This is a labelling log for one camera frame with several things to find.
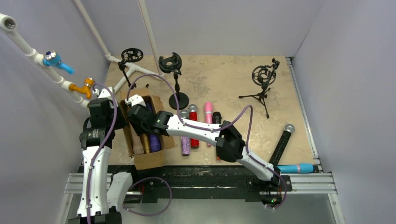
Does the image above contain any purple glitter microphone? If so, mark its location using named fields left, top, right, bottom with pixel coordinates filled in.
left=180, top=109, right=191, bottom=156

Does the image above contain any blue water tap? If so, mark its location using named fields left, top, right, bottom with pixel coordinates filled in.
left=42, top=50, right=75, bottom=74

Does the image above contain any white PVC pipe frame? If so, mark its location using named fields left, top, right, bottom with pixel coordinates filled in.
left=0, top=0, right=152, bottom=108

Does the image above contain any round base shock mount stand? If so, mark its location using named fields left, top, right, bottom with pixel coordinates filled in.
left=158, top=52, right=189, bottom=109

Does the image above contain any violet plastic microphone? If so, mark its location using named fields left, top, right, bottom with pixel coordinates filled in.
left=146, top=102, right=161, bottom=153

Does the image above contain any brown cardboard box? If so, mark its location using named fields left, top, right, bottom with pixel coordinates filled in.
left=122, top=88, right=175, bottom=170

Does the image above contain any tripod shock mount stand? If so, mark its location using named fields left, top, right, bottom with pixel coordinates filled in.
left=114, top=48, right=150, bottom=91
left=238, top=58, right=280, bottom=119

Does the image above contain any plain black microphone orange end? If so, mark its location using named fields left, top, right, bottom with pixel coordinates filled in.
left=212, top=112, right=222, bottom=161

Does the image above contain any gold metallic microphone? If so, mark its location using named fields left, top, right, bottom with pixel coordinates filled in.
left=140, top=133, right=151, bottom=154

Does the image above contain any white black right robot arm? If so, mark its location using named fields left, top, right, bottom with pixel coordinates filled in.
left=127, top=104, right=282, bottom=185

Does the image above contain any red glitter microphone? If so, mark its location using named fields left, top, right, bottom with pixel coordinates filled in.
left=188, top=104, right=199, bottom=149

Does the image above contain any black glitter microphone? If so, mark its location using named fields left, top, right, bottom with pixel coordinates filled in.
left=269, top=124, right=295, bottom=166

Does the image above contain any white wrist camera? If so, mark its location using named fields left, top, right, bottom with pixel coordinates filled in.
left=124, top=94, right=146, bottom=107
left=92, top=87, right=115, bottom=100

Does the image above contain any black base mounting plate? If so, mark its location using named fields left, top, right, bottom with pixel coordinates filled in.
left=107, top=165, right=297, bottom=204

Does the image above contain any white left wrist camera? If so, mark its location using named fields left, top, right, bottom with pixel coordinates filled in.
left=92, top=87, right=115, bottom=100

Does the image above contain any blue glitter microphone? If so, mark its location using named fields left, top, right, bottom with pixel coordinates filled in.
left=278, top=163, right=314, bottom=174

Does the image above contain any pink glitter microphone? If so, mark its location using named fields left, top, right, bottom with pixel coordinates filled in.
left=204, top=102, right=213, bottom=147

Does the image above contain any orange water tap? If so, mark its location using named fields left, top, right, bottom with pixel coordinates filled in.
left=69, top=77, right=95, bottom=99

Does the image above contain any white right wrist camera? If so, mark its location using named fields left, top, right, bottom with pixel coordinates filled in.
left=124, top=94, right=146, bottom=107

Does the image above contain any cream peach plastic microphone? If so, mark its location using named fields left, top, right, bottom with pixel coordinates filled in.
left=130, top=125, right=144, bottom=154

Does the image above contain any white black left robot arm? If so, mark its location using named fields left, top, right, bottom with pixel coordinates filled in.
left=67, top=98, right=133, bottom=224

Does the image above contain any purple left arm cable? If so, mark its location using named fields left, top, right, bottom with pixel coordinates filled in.
left=85, top=83, right=172, bottom=224

